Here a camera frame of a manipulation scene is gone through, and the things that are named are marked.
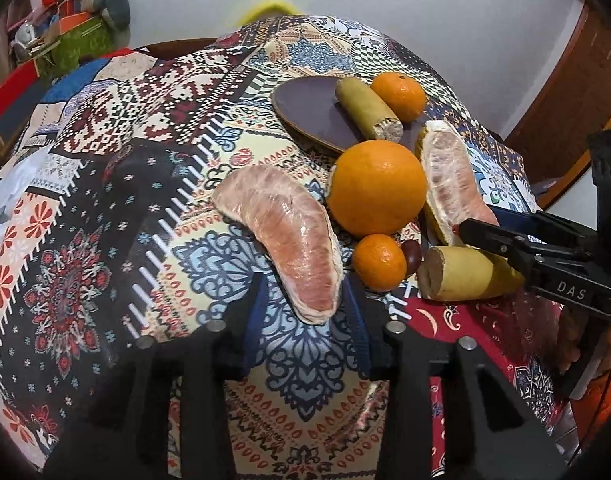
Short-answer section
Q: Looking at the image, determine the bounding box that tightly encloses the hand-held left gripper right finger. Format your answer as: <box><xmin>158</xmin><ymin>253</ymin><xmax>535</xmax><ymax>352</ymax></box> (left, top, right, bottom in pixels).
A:
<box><xmin>343</xmin><ymin>276</ymin><xmax>569</xmax><ymax>480</ymax></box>

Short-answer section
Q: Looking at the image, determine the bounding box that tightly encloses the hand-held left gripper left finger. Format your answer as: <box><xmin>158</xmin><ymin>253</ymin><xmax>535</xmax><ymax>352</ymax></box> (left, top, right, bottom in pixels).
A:
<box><xmin>42</xmin><ymin>273</ymin><xmax>271</xmax><ymax>480</ymax></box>

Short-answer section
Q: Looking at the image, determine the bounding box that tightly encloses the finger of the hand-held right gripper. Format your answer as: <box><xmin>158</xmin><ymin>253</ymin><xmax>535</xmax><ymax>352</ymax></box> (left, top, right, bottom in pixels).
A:
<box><xmin>457</xmin><ymin>217</ymin><xmax>551</xmax><ymax>286</ymax></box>
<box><xmin>485</xmin><ymin>204</ymin><xmax>601</xmax><ymax>250</ymax></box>

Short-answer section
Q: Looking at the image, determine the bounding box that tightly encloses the yellow-green sugarcane piece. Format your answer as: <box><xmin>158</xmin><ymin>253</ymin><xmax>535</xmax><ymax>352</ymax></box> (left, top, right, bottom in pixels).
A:
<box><xmin>334</xmin><ymin>77</ymin><xmax>404</xmax><ymax>143</ymax></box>
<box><xmin>416</xmin><ymin>245</ymin><xmax>527</xmax><ymax>302</ymax></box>

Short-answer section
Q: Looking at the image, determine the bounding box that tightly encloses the small tangerine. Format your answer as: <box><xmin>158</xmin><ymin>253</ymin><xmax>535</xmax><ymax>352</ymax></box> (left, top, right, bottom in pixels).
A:
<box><xmin>352</xmin><ymin>233</ymin><xmax>409</xmax><ymax>292</ymax></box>

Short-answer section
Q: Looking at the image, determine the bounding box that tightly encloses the dark red round fruit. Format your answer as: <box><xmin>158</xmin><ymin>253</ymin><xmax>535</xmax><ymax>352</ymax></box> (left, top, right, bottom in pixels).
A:
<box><xmin>401</xmin><ymin>239</ymin><xmax>423</xmax><ymax>277</ymax></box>

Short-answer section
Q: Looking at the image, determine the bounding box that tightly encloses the peeled pink pomelo segment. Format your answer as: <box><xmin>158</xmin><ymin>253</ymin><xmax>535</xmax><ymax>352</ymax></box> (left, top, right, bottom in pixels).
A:
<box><xmin>212</xmin><ymin>164</ymin><xmax>345</xmax><ymax>325</ymax></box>

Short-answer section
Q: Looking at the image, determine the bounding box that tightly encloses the large orange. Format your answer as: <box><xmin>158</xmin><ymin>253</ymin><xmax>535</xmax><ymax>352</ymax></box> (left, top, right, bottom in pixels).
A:
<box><xmin>327</xmin><ymin>139</ymin><xmax>429</xmax><ymax>238</ymax></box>

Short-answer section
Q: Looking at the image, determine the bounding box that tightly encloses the medium tangerine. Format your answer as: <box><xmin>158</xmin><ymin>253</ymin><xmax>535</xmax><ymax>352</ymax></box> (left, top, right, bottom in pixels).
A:
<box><xmin>370</xmin><ymin>72</ymin><xmax>428</xmax><ymax>123</ymax></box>

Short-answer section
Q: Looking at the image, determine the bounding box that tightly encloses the dark brown plate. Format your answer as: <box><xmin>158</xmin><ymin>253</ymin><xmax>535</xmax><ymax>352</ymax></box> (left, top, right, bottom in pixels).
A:
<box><xmin>271</xmin><ymin>76</ymin><xmax>429</xmax><ymax>156</ymax></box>

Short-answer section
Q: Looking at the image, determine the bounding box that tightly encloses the person's right hand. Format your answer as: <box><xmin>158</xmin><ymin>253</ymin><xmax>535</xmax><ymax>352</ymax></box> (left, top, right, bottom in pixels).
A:
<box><xmin>555</xmin><ymin>305</ymin><xmax>586</xmax><ymax>377</ymax></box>

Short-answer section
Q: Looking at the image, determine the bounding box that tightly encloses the brown wooden door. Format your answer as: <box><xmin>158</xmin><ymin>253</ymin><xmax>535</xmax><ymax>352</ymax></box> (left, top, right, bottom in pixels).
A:
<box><xmin>505</xmin><ymin>0</ymin><xmax>611</xmax><ymax>211</ymax></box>

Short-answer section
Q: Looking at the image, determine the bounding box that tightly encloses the patterned patchwork tablecloth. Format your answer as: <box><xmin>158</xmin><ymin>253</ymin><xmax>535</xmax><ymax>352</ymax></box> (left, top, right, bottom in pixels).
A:
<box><xmin>0</xmin><ymin>12</ymin><xmax>581</xmax><ymax>480</ymax></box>

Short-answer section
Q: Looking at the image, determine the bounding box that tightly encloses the light blue cloth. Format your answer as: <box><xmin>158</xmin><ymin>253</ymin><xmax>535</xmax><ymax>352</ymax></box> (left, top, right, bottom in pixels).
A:
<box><xmin>0</xmin><ymin>152</ymin><xmax>41</xmax><ymax>261</ymax></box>

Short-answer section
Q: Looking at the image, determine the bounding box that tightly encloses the dark wooden table edge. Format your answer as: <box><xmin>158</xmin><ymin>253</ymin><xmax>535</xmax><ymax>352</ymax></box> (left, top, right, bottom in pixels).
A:
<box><xmin>135</xmin><ymin>37</ymin><xmax>226</xmax><ymax>61</ymax></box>

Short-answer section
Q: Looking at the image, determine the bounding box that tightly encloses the yellow fuzzy item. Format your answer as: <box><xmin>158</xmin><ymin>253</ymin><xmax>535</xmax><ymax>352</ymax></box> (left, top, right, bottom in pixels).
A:
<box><xmin>235</xmin><ymin>0</ymin><xmax>298</xmax><ymax>26</ymax></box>

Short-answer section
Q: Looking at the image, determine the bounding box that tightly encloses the green patterned storage box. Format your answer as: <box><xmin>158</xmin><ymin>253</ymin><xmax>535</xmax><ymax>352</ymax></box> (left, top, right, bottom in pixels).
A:
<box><xmin>22</xmin><ymin>22</ymin><xmax>118</xmax><ymax>81</ymax></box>

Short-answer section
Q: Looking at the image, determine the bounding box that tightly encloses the red flat box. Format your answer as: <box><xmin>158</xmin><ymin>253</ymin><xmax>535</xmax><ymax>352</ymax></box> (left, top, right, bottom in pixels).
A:
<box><xmin>0</xmin><ymin>57</ymin><xmax>42</xmax><ymax>131</ymax></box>

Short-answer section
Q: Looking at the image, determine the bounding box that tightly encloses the orange box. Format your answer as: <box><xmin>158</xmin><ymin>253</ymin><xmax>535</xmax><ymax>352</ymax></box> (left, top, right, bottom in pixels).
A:
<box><xmin>52</xmin><ymin>1</ymin><xmax>103</xmax><ymax>33</ymax></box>

